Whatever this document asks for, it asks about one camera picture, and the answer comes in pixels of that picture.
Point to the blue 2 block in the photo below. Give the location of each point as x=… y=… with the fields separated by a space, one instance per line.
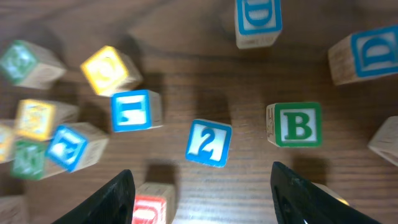
x=208 y=143

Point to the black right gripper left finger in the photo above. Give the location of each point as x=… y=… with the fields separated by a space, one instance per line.
x=111 y=204

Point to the green N block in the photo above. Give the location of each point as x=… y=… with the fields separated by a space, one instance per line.
x=30 y=162

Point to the blue d block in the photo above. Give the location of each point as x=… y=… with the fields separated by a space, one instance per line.
x=258 y=23
x=364 y=56

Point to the red U block left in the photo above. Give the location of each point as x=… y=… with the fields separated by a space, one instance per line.
x=155 y=203

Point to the yellow S block centre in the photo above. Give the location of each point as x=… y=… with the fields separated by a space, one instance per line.
x=332 y=193

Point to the green B block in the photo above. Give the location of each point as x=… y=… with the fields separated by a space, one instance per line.
x=297 y=124

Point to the yellow C block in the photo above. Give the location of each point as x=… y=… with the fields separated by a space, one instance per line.
x=7 y=140

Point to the yellow O block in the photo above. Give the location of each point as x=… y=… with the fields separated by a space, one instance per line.
x=110 y=71

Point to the yellow Q block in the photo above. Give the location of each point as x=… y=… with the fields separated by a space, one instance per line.
x=384 y=141

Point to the blue L block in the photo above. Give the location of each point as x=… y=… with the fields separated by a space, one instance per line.
x=136 y=110

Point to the blue P block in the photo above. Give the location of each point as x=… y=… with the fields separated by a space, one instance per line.
x=76 y=146

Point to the blue D block far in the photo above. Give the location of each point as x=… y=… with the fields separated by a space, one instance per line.
x=258 y=23

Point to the blue D block near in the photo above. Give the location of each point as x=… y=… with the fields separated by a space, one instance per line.
x=364 y=56

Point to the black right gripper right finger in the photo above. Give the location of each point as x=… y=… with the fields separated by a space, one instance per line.
x=298 y=201

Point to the green Z block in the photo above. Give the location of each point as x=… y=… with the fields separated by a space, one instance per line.
x=29 y=65

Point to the yellow s block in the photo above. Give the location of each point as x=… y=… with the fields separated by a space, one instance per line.
x=38 y=119
x=332 y=193

